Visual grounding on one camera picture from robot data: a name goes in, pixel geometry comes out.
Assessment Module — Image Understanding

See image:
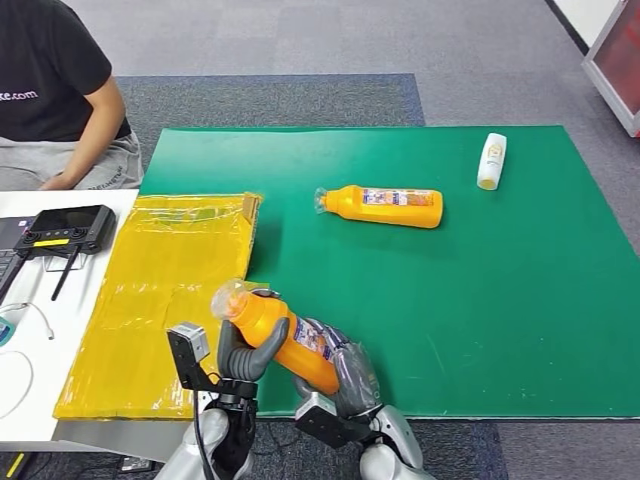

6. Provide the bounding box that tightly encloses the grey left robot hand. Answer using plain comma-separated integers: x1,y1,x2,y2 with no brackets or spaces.
217,317,291,383

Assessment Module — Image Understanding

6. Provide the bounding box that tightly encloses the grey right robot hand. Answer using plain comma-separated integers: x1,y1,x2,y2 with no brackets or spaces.
292,317,381,419

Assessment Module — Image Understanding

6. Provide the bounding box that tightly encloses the orange bottle with clear cap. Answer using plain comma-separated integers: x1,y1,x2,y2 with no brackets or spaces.
211,279,342,397
313,184,445,231

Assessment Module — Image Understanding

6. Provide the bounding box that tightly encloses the small white bottle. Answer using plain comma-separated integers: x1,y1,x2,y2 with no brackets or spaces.
476,132,507,192

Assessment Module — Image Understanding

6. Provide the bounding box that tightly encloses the yellow plastic sheet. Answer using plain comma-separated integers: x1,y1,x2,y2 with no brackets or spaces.
53,192,264,421

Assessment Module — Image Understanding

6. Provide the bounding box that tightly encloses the green mat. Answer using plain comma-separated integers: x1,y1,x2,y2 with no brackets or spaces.
139,125,640,420

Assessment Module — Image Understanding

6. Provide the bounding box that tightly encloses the black controller with antenna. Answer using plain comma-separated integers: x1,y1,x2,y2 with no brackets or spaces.
14,204,117,303

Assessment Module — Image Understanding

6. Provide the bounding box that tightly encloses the clear acrylic stand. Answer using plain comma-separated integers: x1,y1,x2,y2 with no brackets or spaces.
42,251,89,274

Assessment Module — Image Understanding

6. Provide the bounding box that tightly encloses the dark laptop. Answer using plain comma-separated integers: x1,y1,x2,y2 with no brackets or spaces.
0,216,36,306

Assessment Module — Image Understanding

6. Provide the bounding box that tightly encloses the person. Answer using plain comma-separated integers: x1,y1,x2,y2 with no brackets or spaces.
0,0,144,192

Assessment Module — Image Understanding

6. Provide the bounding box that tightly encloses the white cabinet with red panel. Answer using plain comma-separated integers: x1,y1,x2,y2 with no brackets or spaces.
581,0,640,139

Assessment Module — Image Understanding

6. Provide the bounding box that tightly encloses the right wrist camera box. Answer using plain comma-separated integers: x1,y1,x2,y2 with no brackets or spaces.
294,392,375,450

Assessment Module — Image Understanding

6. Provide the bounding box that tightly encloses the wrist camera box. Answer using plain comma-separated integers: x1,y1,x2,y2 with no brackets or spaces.
294,392,375,450
166,322,221,393

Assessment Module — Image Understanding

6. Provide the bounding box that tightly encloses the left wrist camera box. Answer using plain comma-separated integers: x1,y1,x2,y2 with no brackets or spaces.
166,322,221,393

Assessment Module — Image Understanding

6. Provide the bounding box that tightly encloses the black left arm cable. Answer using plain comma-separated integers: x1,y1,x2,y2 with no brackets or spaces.
192,389,217,480

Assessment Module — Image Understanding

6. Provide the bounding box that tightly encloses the thin white cable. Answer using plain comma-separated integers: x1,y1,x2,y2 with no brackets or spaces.
0,301,55,342

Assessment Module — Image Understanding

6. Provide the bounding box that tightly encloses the looped white cable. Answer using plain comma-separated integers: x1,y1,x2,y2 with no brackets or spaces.
0,351,35,420

